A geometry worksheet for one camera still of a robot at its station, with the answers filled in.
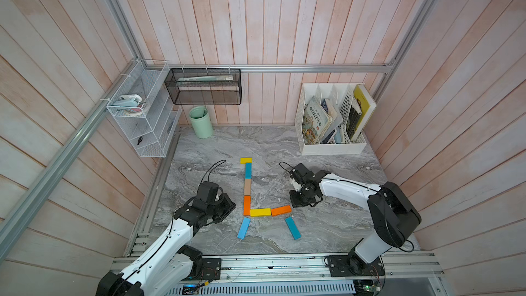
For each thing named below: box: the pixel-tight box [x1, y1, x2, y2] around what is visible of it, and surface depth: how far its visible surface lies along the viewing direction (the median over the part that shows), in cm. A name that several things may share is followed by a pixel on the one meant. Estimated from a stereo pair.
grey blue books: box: [319, 98, 346, 144], surface depth 105 cm
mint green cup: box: [189, 105, 214, 140], surface depth 112 cm
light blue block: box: [236, 216, 252, 240], surface depth 84 cm
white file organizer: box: [294, 82, 368, 156], surface depth 106 cm
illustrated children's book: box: [302, 95, 333, 145], surface depth 105 cm
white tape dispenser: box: [112, 93, 144, 116], surface depth 70 cm
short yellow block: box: [239, 157, 253, 165], surface depth 106 cm
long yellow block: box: [249, 208, 272, 218], surface depth 88 cm
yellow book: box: [353, 84, 370, 140], surface depth 100 cm
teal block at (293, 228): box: [284, 216, 303, 241], surface depth 85 cm
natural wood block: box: [243, 178, 252, 196], surface depth 97 cm
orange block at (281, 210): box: [271, 204, 293, 217], surface depth 90 cm
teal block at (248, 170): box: [244, 162, 253, 180], surface depth 105 cm
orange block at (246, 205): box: [243, 195, 252, 216], surface depth 90 cm
